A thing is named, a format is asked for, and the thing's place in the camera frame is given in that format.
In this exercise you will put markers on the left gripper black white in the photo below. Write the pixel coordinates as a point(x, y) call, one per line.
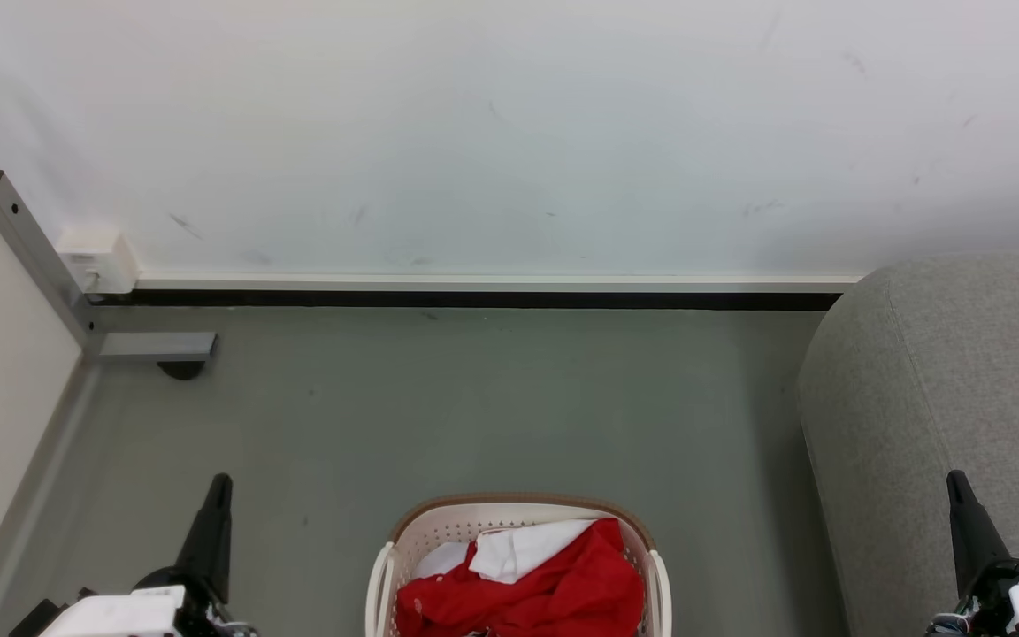
point(120, 615)

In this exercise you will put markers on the red and white jacket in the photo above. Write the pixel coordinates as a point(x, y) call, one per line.
point(563, 593)

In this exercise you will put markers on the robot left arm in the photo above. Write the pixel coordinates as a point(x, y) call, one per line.
point(32, 619)

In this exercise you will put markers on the grey fabric sofa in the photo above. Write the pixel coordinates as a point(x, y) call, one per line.
point(916, 398)

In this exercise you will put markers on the black partition foot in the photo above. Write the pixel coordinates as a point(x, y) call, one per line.
point(182, 369)

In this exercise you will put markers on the cream perforated laundry basket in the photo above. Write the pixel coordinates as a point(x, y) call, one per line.
point(439, 531)

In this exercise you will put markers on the black skirting strip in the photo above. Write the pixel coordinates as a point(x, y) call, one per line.
point(474, 301)

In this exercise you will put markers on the white wall box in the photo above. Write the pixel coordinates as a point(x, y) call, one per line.
point(98, 257)

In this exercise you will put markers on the white wall trim strip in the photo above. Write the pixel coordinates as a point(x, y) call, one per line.
point(492, 283)

